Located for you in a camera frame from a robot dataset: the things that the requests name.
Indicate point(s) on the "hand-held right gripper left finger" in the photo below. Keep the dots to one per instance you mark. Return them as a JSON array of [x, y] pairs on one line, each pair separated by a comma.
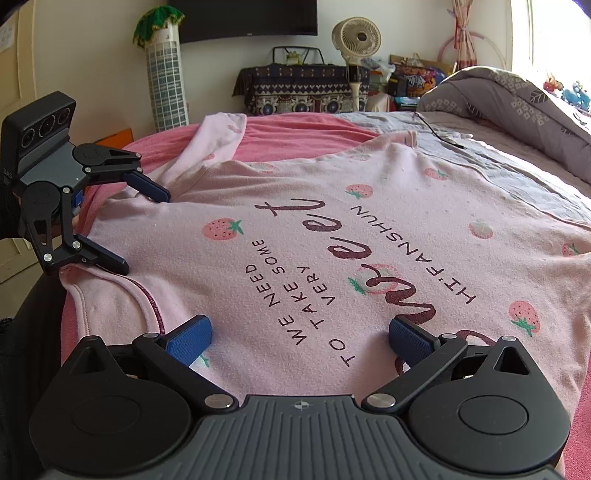
[[191, 339]]

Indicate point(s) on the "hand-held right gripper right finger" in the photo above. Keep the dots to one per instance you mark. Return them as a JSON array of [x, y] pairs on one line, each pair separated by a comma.
[[408, 339]]

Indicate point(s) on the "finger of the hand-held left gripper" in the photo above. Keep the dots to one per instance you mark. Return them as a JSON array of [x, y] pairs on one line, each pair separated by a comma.
[[150, 188], [104, 258]]

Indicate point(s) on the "pink strawberry print shirt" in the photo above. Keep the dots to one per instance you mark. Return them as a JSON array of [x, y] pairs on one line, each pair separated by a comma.
[[295, 194]]

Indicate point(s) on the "orange box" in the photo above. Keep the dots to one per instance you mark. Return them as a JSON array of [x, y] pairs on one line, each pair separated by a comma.
[[117, 138]]

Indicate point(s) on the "cream wooden door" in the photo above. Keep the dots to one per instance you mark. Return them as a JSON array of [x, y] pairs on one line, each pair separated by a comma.
[[27, 60]]

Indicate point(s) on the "white tower fan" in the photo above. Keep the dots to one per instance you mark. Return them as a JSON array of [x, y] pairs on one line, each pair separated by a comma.
[[166, 83]]

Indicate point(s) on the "dark cloth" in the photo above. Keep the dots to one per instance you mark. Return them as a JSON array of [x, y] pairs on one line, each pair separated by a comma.
[[27, 369]]

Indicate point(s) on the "pink blanket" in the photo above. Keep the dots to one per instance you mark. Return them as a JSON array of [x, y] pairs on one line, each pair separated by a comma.
[[286, 136]]

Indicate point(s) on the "green fan cover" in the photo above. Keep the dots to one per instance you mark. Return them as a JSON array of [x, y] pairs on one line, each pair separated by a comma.
[[157, 21]]

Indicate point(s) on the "patterned cloth covered cabinet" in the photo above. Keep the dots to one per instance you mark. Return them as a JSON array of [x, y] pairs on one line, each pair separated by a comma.
[[295, 87]]

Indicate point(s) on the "black television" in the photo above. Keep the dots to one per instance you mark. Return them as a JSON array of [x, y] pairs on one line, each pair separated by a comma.
[[240, 18]]

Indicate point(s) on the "grey bed sheet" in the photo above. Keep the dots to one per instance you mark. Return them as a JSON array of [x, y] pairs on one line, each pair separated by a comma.
[[508, 157]]

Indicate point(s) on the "beige desk fan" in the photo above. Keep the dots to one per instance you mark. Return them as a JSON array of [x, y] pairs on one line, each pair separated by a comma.
[[358, 39]]

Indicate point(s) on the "pile of toys and bags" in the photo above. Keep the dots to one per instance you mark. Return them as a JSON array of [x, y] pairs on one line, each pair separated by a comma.
[[415, 76]]

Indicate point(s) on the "grey floral quilt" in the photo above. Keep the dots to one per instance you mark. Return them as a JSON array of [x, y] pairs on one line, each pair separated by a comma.
[[508, 92]]

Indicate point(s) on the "row of windowsill toys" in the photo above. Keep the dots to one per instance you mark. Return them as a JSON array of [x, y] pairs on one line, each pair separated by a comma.
[[575, 94]]

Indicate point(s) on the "pink hula hoop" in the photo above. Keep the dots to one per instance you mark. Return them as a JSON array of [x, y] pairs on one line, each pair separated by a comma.
[[493, 45]]

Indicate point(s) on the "pink checked curtain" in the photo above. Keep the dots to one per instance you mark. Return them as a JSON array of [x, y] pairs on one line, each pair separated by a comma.
[[465, 37]]

